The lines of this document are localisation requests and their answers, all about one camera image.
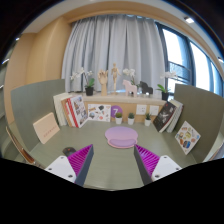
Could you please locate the purple round number sign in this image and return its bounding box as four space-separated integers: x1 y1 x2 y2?
111 105 123 118

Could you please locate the black cover book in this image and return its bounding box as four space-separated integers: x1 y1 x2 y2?
153 102 177 133

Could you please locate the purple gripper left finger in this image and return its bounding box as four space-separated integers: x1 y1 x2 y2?
68 145 94 186

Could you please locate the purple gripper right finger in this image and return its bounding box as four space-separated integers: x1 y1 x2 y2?
134 145 160 185

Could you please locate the small potted plant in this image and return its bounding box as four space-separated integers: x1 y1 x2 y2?
115 112 122 125
128 112 135 125
144 113 151 127

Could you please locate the white wall socket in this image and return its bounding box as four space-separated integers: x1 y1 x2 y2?
149 105 159 116
136 105 147 115

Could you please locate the wooden chair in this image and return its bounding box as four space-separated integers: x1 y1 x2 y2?
6 128 41 167

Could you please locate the black computer mouse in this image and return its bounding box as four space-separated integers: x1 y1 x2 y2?
63 147 76 157

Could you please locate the red and white book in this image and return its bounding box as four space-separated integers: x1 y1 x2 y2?
67 95 88 128

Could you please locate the wooden shelf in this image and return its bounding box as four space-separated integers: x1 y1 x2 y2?
68 91 168 124

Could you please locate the illustrated white card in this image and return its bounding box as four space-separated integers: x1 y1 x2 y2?
88 104 111 122

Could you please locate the grey curtain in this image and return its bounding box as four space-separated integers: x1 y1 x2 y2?
62 14 165 91

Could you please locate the white wall socket left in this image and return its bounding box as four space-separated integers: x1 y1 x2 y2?
136 105 147 115

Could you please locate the white orchid middle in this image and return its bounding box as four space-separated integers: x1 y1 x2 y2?
123 68 137 85

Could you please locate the purple mouse pad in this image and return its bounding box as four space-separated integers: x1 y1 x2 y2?
105 126 138 149

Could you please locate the white orchid black pot left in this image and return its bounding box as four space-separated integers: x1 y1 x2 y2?
70 68 95 96

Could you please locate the colourful sticker card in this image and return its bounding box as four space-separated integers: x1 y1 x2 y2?
175 121 201 155

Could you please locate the white book stack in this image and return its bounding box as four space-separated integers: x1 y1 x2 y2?
53 93 71 126

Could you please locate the beige wooden sign board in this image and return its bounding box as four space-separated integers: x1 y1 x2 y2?
33 113 60 144

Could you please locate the wooden mannequin figure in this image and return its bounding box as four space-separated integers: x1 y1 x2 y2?
111 64 120 92

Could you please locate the pink horse figurine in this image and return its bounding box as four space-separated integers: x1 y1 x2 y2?
123 80 137 96

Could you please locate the white orchid black pot right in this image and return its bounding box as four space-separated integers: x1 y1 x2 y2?
157 71 177 101

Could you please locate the wooden hand model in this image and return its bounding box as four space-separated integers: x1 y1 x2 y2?
98 70 108 96

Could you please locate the black horse figurine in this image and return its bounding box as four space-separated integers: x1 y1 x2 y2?
140 81 153 95

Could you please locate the small potted plant middle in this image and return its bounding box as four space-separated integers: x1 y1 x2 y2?
128 112 135 125

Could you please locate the small potted plant left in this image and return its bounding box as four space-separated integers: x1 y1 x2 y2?
115 112 122 125

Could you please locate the grey book behind black book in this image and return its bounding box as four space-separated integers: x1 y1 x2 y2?
166 99 184 133

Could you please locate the small potted plant right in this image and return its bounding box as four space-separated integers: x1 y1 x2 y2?
144 113 151 127

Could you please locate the white orchid black pot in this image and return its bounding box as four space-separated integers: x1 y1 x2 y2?
157 71 177 101
70 68 95 96

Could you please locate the white wall socket right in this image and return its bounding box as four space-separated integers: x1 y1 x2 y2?
149 105 159 116

